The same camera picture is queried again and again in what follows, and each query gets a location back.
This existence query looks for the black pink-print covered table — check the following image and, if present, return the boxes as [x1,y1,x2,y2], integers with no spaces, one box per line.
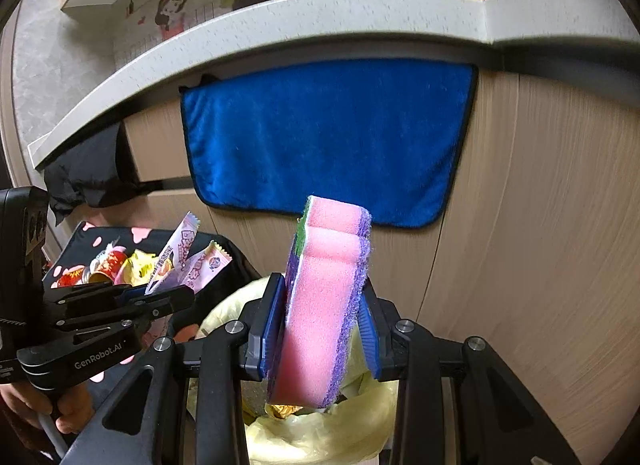
[42,220,261,381]

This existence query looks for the red plastic bag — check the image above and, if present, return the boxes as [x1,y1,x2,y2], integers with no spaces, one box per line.
[50,267,86,288]

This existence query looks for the black cloth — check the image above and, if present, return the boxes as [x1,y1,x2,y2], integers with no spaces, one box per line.
[44,120,146,226]

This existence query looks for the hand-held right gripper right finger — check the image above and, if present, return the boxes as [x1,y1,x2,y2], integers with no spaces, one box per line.
[357,277,583,465]

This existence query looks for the yellow plastic bin bag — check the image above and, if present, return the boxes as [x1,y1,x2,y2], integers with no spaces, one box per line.
[187,275,401,465]

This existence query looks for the person's left hand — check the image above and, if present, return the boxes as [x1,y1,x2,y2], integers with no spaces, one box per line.
[0,379,97,436]

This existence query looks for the pink white snack packet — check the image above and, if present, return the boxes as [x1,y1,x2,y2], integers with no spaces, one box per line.
[144,212,202,296]

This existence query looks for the white stone kitchen counter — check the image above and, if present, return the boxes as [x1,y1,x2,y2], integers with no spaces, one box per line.
[27,0,640,173]

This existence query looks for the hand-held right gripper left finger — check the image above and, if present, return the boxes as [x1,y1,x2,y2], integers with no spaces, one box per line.
[60,272,287,465]

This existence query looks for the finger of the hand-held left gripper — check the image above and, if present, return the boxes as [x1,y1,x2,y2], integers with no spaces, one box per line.
[50,286,197,346]
[44,282,148,318]

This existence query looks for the yellow snack packet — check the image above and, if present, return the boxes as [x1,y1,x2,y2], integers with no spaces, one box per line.
[122,250,161,281]

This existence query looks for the blue towel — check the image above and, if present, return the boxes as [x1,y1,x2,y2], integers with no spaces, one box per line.
[179,61,478,230]

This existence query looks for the red paper cup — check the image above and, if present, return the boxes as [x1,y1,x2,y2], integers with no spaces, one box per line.
[82,247,128,286]

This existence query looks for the gold foil wrapper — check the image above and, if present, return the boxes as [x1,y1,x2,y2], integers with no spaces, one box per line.
[264,401,303,420]

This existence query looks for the pink purple sponge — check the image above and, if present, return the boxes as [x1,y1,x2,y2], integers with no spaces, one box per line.
[265,195,373,408]

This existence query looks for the cartoon wall poster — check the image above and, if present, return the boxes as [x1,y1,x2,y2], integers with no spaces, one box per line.
[112,0,411,68]

